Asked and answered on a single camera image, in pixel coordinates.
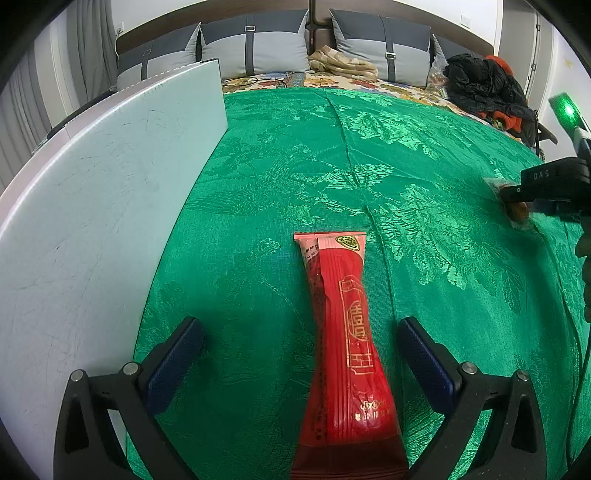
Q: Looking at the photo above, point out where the beige folded blanket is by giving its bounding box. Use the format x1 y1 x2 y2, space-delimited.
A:
307 46 379 83

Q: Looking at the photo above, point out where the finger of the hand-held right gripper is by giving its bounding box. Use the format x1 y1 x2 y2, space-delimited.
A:
501 184 591 219
521 157 591 188

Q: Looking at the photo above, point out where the green patterned blanket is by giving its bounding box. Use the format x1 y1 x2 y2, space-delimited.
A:
124 88 591 480

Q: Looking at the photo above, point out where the clear plastic bag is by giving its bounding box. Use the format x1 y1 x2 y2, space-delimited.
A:
425 54 450 96

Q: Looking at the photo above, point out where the white cardboard box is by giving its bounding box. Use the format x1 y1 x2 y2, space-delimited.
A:
0 58 229 480

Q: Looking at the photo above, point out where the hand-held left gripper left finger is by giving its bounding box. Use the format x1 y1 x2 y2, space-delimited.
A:
54 316 205 480

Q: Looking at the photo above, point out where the small round orange-brown snack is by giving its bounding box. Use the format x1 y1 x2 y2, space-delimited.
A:
485 176 539 229

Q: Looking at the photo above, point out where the brown headboard panel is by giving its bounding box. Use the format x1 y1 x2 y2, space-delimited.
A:
115 8 315 54
314 0 494 58

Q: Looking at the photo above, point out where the grey two-tone pillow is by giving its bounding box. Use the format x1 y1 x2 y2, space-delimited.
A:
198 10 310 77
429 34 463 70
115 23 203 91
329 8 432 86

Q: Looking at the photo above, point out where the floral bedsheet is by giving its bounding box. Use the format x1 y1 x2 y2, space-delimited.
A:
222 70 527 139

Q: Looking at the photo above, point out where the white door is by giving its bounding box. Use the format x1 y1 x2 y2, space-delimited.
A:
526 9 560 118

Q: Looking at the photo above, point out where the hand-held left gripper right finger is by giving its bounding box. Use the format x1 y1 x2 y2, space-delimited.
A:
396 316 548 480

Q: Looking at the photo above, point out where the grey curtain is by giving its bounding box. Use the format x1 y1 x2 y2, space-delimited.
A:
0 0 121 158

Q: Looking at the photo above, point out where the orange red garment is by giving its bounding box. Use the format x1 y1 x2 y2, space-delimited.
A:
482 54 528 136

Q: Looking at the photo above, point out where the black jacket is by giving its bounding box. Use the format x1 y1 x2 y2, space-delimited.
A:
442 52 536 123

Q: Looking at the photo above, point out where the black metal frame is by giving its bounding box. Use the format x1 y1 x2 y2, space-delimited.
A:
522 108 557 162

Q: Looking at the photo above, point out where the red snack packet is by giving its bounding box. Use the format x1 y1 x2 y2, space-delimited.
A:
291 231 409 480

